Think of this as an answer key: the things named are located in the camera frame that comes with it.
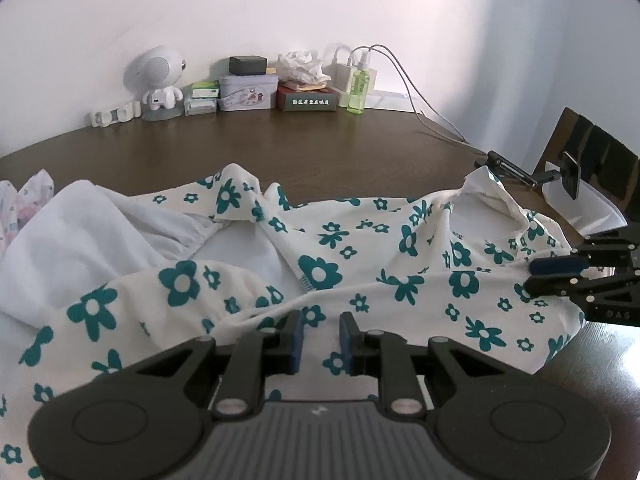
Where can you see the white charger adapter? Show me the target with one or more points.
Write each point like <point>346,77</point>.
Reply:
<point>341,82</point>

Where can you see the red tissue box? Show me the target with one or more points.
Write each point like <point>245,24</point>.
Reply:
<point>305,97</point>

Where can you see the black box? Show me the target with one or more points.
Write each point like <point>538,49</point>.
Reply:
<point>247,65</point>

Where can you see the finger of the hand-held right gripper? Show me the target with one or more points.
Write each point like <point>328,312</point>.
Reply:
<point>555,264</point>
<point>550,286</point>

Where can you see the green liquid bottle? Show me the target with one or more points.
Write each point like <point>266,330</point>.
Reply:
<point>359,90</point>

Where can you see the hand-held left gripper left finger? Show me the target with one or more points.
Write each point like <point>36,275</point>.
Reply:
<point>296,340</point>

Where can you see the crumpled white tissue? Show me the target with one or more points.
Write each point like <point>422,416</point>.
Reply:
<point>302,67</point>

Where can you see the decorated tin box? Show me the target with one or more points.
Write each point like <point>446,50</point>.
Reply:
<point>247,92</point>

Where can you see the white robot speaker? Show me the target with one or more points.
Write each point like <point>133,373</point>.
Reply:
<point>152,67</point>

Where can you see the pink floral garment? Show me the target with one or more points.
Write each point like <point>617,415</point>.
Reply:
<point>30,195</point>

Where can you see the white paper sheet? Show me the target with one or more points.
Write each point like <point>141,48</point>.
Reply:
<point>595,210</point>

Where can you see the white plastic gadget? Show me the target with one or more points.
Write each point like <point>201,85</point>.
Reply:
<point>115,114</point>

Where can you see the teal floral white garment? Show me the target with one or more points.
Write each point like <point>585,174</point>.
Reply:
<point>375,270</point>

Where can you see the black phone holder clamp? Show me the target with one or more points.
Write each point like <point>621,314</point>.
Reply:
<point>570,175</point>

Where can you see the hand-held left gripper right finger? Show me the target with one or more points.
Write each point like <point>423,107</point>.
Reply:
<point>345,340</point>

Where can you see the white power strip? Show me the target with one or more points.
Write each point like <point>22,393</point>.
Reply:
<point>390,99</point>

